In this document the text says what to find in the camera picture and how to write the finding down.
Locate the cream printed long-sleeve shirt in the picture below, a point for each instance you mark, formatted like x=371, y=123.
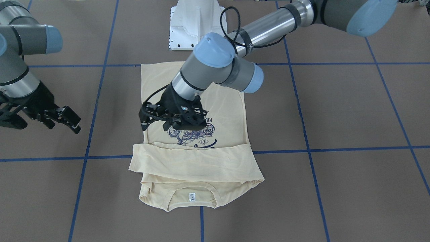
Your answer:
x=211, y=167

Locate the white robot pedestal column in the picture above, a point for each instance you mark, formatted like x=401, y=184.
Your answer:
x=190, y=20

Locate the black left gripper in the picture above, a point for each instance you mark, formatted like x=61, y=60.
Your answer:
x=170, y=100

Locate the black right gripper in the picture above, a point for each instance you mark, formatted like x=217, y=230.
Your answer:
x=41, y=99

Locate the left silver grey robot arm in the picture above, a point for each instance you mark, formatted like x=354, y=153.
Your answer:
x=219, y=58

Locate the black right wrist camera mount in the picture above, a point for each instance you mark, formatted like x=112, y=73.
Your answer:
x=9, y=117

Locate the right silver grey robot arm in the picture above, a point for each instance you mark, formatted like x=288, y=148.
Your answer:
x=21, y=34

